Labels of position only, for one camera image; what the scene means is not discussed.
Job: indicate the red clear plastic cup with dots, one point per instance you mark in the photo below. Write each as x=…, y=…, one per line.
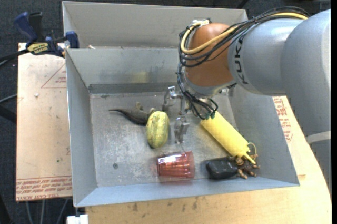
x=176, y=165

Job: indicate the yellow-green toy squash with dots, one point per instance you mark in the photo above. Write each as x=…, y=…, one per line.
x=158, y=129

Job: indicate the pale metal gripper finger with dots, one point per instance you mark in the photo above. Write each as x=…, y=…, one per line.
x=181, y=128
x=171, y=92

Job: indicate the yellow squeeze bottle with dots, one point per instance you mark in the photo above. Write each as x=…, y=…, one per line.
x=225, y=133

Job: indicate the grey metal bin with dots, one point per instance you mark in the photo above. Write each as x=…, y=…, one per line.
x=123, y=138

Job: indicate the black cylinder on white bracket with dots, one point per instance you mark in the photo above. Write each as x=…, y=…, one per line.
x=231, y=89

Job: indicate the dark brown toy lizard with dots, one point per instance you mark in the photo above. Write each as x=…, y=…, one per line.
x=137, y=115

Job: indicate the brown toy spider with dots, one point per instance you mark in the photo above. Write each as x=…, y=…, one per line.
x=247, y=168

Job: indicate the brown cardboard board, red print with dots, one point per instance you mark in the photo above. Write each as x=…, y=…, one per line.
x=42, y=125

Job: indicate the black rounded block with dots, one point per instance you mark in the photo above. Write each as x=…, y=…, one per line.
x=220, y=169

